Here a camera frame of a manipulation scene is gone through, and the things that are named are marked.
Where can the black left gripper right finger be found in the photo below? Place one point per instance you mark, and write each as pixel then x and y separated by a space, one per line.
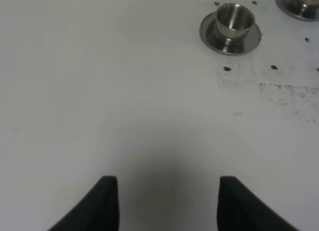
pixel 239 209

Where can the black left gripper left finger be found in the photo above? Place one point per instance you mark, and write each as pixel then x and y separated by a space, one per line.
pixel 99 210

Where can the far steel saucer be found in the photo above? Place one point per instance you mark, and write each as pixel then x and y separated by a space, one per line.
pixel 213 39

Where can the steel saucer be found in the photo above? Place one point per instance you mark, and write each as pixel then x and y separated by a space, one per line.
pixel 290 7
pixel 213 39

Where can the far steel teacup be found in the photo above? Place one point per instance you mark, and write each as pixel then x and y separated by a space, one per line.
pixel 233 21

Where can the steel teacup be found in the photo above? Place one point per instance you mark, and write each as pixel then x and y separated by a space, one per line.
pixel 305 5
pixel 233 21

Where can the near steel saucer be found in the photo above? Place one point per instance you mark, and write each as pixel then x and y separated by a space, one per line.
pixel 290 7

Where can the near steel teacup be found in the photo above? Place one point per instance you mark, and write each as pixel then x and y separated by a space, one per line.
pixel 305 5

